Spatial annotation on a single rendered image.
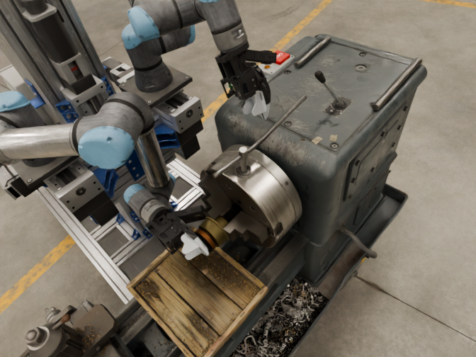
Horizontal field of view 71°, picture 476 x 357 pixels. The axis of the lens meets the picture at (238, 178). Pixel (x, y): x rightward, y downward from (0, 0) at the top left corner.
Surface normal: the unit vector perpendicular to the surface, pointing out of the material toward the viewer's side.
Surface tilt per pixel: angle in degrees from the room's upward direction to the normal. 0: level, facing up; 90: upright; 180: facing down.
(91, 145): 89
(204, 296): 0
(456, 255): 0
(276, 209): 59
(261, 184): 29
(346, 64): 0
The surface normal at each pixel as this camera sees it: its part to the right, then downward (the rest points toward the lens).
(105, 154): -0.03, 0.76
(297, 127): -0.12, -0.63
